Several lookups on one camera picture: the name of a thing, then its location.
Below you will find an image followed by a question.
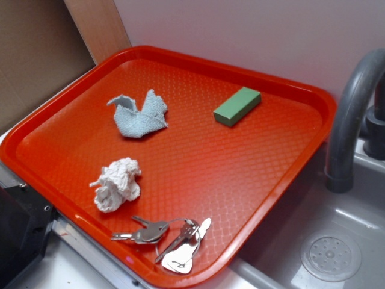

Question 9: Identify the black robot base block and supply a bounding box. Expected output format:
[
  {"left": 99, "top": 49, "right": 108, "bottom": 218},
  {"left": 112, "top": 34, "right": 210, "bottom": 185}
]
[{"left": 1, "top": 184, "right": 56, "bottom": 288}]

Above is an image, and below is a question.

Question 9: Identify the green rectangular block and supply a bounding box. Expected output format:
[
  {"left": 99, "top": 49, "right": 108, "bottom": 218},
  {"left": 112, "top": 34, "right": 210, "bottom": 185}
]
[{"left": 213, "top": 87, "right": 262, "bottom": 127}]

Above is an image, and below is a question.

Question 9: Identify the brown cardboard panel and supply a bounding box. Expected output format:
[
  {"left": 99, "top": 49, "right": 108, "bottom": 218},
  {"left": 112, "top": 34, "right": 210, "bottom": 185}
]
[{"left": 1, "top": 1, "right": 94, "bottom": 133}]

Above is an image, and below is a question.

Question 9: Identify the grey toy sink basin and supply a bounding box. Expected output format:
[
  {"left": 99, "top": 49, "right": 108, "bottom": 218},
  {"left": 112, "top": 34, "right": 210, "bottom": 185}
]
[{"left": 231, "top": 149, "right": 384, "bottom": 288}]

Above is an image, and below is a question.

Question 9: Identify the silver key bunch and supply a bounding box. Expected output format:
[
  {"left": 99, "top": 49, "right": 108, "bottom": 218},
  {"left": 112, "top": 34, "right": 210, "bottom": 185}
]
[{"left": 111, "top": 216, "right": 212, "bottom": 275}]

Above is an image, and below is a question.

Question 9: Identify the wooden board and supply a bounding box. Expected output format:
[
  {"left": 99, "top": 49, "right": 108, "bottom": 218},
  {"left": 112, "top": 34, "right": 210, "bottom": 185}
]
[{"left": 64, "top": 0, "right": 131, "bottom": 65}]

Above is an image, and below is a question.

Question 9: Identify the grey curved faucet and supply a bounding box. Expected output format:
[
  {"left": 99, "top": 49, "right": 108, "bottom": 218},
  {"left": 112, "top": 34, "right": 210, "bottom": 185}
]
[{"left": 325, "top": 48, "right": 384, "bottom": 193}]

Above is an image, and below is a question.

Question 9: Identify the crumpled white paper towel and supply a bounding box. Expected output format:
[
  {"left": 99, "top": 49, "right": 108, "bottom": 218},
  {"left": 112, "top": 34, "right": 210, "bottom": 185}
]
[{"left": 90, "top": 158, "right": 141, "bottom": 213}]

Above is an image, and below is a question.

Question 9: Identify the light blue cloth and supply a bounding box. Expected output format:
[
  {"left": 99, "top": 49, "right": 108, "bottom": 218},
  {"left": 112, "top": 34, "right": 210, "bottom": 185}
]
[{"left": 107, "top": 89, "right": 168, "bottom": 138}]

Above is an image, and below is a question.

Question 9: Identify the dark grey faucet knob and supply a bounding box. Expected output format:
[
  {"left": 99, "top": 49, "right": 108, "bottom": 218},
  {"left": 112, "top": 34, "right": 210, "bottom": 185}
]
[{"left": 363, "top": 76, "right": 384, "bottom": 160}]

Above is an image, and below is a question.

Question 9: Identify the orange plastic tray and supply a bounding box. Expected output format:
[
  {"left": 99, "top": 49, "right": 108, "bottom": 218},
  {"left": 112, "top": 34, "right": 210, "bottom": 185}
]
[{"left": 1, "top": 46, "right": 336, "bottom": 288}]

